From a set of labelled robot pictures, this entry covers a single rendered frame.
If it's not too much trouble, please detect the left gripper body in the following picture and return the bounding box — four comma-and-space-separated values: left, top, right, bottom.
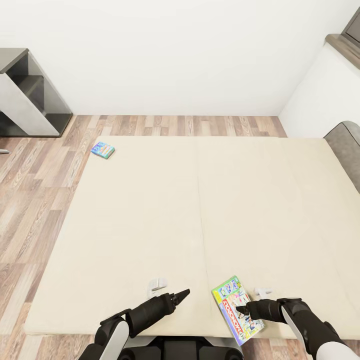
140, 293, 175, 329

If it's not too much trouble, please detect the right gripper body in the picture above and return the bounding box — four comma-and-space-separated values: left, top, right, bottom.
247, 298, 277, 322

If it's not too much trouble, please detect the board game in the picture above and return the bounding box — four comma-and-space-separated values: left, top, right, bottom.
91, 141, 115, 159
212, 275, 265, 346

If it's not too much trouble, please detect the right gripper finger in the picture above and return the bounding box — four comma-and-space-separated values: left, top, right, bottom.
235, 304, 250, 316

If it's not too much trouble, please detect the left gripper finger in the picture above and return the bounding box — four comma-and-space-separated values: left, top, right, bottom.
171, 288, 191, 310

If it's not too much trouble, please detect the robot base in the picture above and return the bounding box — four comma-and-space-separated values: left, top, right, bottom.
118, 335, 245, 360

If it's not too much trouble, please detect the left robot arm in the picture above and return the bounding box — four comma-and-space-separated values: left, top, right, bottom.
78, 278, 191, 360

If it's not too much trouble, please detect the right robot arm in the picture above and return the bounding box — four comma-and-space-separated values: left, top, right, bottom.
235, 284, 360, 360

